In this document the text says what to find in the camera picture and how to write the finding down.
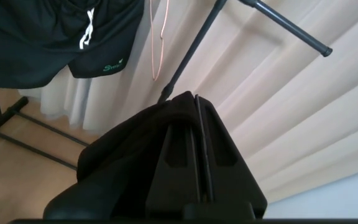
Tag beige curtain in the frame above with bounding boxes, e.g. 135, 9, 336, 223
17, 0, 358, 205

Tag pink clothes hanger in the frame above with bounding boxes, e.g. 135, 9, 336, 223
149, 0, 170, 82

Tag black shorts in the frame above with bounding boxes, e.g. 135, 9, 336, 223
0, 0, 145, 90

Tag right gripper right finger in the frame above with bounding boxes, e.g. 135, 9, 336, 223
194, 94, 269, 218

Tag black heap of clothes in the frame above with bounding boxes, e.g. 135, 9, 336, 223
43, 90, 200, 220

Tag black clothes rack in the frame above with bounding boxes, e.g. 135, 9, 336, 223
0, 0, 334, 171

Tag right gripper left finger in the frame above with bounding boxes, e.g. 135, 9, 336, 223
144, 121, 203, 218

